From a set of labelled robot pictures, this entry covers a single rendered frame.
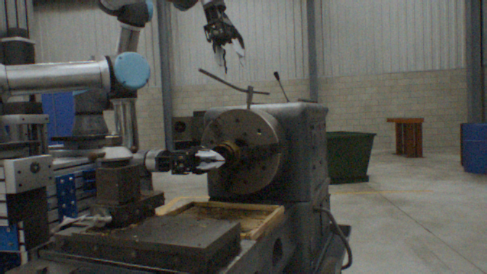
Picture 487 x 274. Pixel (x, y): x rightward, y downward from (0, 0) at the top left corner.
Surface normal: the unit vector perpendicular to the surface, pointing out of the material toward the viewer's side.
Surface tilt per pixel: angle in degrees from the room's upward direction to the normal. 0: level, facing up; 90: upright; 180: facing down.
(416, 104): 90
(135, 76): 90
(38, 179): 90
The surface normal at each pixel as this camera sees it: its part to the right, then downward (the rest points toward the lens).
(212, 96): -0.10, 0.06
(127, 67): 0.62, 0.00
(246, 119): -0.39, 0.07
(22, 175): 0.97, -0.04
